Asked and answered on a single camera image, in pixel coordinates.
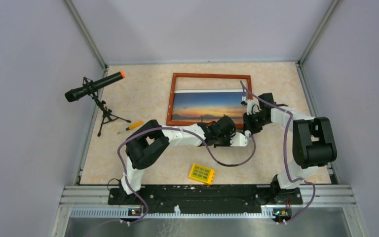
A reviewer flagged sunset photo print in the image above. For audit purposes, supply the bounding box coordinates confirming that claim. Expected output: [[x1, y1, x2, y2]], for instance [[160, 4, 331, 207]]
[[166, 89, 247, 129]]

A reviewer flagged red wooden picture frame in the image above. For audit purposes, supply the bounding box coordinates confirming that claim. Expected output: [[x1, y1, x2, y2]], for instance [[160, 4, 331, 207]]
[[165, 72, 254, 126]]

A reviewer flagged yellow handled screwdriver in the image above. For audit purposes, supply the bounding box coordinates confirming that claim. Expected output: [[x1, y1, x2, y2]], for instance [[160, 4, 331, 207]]
[[117, 121, 143, 134]]

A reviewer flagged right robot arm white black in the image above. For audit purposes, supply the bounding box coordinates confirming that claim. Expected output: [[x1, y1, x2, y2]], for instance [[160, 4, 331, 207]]
[[241, 93, 337, 203]]

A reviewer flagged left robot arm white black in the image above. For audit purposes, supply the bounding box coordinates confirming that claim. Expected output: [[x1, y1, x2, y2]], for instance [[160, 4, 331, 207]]
[[119, 116, 247, 204]]

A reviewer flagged black mini tripod stand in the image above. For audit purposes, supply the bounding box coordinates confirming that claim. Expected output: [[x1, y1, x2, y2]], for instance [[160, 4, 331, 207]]
[[82, 77, 131, 137]]

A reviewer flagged black microphone orange tip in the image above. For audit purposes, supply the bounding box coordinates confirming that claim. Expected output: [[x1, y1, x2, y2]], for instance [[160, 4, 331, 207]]
[[65, 71, 125, 102]]

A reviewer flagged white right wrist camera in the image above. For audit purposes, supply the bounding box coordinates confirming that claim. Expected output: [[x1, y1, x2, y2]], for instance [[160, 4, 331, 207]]
[[241, 99, 260, 115]]

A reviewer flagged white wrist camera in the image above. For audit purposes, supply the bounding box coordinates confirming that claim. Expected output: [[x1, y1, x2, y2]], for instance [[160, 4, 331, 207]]
[[241, 99, 260, 115], [230, 130, 252, 147]]

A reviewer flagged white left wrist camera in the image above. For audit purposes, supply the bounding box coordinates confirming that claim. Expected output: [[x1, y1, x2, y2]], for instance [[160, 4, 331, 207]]
[[230, 130, 252, 147]]

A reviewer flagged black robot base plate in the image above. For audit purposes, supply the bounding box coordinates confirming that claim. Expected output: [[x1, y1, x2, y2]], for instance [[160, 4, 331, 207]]
[[108, 184, 303, 214]]

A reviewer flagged white slotted cable duct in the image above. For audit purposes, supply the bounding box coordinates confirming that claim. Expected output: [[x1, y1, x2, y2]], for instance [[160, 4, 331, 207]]
[[70, 206, 275, 219]]

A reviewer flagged aluminium rail frame front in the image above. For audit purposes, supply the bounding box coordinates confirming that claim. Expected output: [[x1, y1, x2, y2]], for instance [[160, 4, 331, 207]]
[[52, 184, 368, 237]]

